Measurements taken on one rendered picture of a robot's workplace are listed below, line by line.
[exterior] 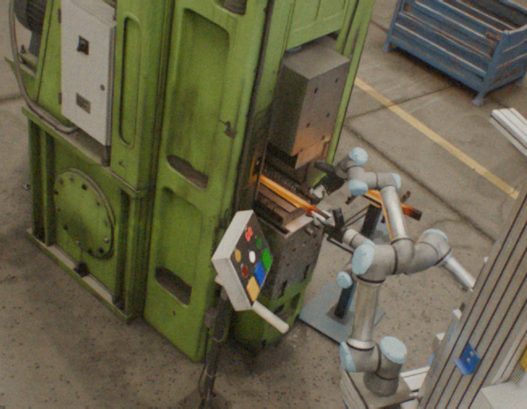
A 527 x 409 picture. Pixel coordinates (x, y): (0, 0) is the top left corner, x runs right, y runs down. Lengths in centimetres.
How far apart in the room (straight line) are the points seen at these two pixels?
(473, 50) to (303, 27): 407
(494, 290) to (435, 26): 486
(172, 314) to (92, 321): 49
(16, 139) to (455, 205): 323
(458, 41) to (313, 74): 413
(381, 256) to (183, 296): 147
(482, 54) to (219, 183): 418
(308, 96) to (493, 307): 117
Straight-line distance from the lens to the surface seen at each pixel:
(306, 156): 353
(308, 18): 329
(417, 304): 491
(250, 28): 300
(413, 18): 750
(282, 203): 374
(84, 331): 436
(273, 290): 392
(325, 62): 336
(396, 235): 303
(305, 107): 329
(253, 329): 421
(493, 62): 711
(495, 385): 293
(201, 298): 389
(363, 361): 309
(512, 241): 266
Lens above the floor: 328
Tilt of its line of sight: 38 degrees down
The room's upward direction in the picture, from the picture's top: 12 degrees clockwise
